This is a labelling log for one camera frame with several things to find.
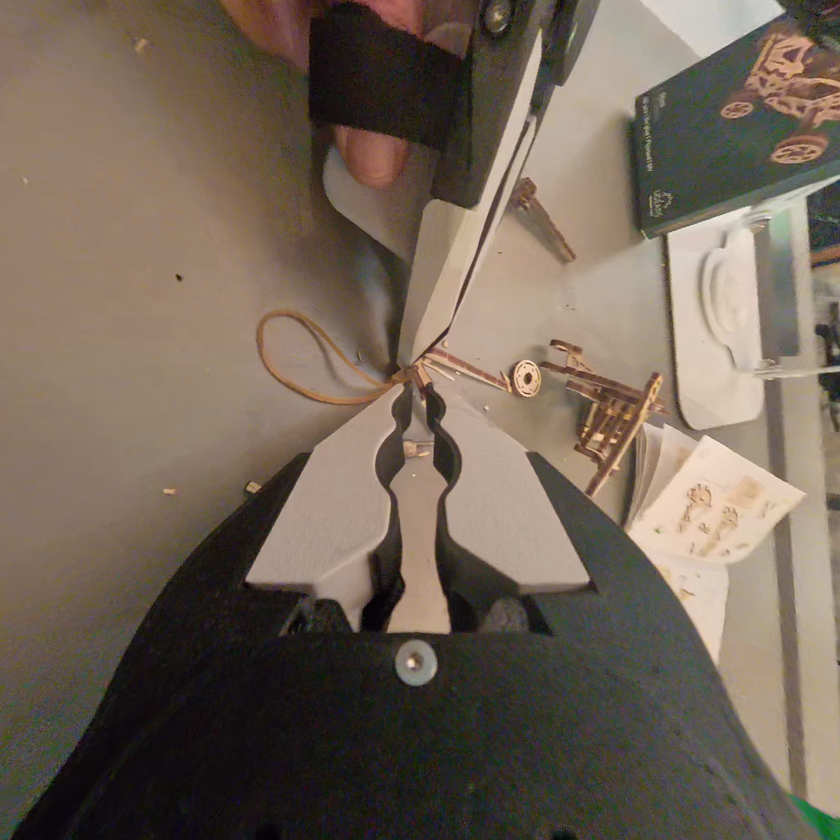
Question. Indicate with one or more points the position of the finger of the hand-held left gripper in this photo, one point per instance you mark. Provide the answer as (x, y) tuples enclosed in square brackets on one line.
[(439, 262), (505, 197)]

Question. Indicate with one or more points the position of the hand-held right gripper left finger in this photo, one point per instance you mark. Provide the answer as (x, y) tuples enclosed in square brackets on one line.
[(328, 518)]

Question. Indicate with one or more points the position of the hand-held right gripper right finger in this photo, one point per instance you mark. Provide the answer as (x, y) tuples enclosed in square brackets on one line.
[(512, 525)]

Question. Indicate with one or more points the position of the small wooden pin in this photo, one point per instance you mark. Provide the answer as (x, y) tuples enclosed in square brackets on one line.
[(413, 448)]

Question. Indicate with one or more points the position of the wooden cross-shaped part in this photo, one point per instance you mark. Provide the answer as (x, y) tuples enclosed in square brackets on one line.
[(420, 377)]

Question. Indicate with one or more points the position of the tan rubber band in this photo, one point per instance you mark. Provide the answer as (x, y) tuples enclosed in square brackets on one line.
[(266, 354)]

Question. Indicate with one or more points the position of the wooden buggy model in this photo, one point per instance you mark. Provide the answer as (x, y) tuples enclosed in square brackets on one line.
[(610, 413)]

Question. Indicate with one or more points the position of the dark model kit box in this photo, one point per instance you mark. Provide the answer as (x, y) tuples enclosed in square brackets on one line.
[(709, 144)]

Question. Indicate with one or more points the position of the person's left hand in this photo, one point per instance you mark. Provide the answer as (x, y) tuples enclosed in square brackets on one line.
[(371, 161)]

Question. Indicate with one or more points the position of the dark wooden gear axle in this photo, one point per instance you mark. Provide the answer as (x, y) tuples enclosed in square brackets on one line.
[(544, 223)]

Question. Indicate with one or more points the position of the dark wooden shaft strip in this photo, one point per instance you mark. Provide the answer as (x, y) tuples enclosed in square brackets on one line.
[(472, 371)]

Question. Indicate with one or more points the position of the round wooden wheel disc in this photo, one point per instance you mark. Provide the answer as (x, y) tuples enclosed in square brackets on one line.
[(527, 379)]

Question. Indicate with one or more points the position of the open instruction booklet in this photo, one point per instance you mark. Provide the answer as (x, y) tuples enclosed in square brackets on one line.
[(715, 518)]

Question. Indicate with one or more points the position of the white mat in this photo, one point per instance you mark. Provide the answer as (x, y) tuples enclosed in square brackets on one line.
[(686, 341)]

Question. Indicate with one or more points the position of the green plastic bin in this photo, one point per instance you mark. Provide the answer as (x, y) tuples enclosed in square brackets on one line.
[(820, 823)]

